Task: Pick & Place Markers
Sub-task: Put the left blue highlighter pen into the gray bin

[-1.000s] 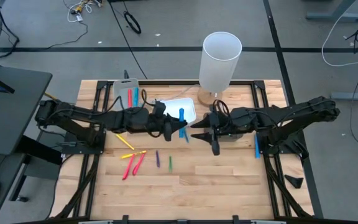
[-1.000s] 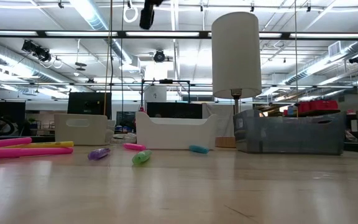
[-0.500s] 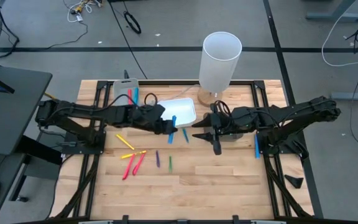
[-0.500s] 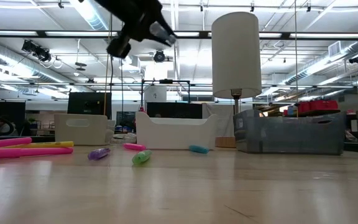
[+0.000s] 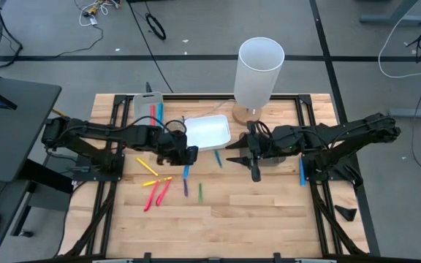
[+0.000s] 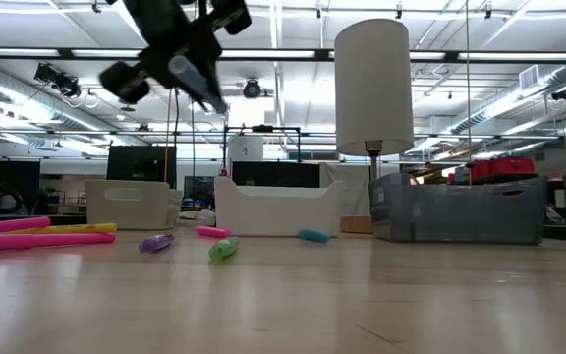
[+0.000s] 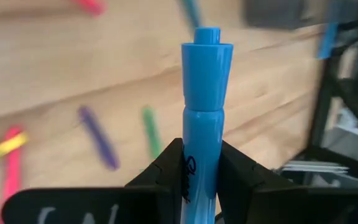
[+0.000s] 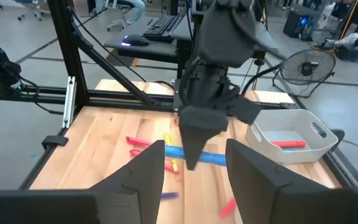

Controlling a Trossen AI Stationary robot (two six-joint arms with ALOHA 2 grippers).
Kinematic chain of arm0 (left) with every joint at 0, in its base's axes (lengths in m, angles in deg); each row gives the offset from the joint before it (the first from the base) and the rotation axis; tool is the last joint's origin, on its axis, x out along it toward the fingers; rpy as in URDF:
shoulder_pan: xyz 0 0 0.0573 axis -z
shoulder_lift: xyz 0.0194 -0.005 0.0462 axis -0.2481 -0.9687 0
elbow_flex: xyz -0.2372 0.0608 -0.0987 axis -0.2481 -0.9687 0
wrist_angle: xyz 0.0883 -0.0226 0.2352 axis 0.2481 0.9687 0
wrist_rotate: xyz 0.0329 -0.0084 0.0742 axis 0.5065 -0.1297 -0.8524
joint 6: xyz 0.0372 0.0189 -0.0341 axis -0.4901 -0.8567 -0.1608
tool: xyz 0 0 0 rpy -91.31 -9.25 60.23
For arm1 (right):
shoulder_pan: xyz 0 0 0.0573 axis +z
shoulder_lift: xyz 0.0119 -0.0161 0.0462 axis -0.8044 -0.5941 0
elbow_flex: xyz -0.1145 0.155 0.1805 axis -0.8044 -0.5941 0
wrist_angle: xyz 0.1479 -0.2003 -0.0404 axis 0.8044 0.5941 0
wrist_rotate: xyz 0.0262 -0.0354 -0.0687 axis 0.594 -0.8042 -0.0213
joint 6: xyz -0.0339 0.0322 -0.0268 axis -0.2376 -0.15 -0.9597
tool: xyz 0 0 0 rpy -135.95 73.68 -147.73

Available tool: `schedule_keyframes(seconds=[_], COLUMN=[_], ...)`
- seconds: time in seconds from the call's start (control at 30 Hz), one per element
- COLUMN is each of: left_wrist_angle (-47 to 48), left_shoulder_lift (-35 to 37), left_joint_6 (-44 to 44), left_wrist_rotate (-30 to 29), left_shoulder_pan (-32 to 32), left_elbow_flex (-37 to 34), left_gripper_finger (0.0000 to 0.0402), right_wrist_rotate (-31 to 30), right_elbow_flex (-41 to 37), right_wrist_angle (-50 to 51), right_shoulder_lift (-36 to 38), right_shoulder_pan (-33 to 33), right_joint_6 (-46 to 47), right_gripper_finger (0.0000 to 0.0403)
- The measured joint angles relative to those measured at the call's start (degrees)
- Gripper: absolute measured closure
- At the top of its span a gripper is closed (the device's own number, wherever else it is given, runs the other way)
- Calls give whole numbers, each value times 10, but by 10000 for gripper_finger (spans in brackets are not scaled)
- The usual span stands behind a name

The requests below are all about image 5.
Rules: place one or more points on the white shade table lamp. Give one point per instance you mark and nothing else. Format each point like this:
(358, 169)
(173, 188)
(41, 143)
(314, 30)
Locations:
(256, 84)

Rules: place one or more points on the long pink marker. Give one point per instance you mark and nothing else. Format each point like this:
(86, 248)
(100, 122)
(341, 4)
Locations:
(163, 192)
(151, 196)

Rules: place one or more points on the green marker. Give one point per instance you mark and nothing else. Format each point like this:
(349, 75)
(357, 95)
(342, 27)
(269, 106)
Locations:
(200, 193)

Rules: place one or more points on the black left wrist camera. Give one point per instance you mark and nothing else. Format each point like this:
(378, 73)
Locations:
(192, 155)

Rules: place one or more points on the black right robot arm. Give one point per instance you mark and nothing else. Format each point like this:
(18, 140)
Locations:
(342, 137)

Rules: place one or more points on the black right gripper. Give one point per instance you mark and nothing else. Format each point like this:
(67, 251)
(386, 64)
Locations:
(258, 146)

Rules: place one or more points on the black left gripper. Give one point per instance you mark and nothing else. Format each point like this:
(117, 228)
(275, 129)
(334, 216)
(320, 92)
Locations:
(172, 149)

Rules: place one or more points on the purple marker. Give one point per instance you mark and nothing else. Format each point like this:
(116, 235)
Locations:
(185, 188)

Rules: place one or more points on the light grey plastic bin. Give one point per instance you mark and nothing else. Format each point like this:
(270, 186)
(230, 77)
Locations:
(142, 109)

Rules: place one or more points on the black aluminium table frame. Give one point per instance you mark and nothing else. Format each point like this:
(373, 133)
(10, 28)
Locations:
(210, 96)

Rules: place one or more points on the dark grey desk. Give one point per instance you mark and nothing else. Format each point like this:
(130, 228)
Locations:
(13, 139)

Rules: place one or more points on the teal marker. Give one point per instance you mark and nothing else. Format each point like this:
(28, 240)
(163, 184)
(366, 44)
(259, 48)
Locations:
(218, 158)

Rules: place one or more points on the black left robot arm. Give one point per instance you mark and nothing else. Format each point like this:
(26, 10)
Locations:
(97, 131)

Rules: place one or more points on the silver light bar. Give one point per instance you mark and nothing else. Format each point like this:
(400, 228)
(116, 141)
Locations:
(113, 261)
(314, 261)

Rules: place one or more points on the grey desk foot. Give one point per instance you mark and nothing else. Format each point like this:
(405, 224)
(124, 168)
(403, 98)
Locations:
(393, 19)
(415, 112)

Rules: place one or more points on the white plastic bin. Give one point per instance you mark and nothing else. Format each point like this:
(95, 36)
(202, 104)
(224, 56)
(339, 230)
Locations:
(210, 133)

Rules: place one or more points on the black frame clamp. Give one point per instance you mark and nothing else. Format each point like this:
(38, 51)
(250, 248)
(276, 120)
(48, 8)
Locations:
(147, 257)
(277, 257)

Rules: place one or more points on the black triangular bracket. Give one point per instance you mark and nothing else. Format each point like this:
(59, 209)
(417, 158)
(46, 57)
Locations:
(346, 213)

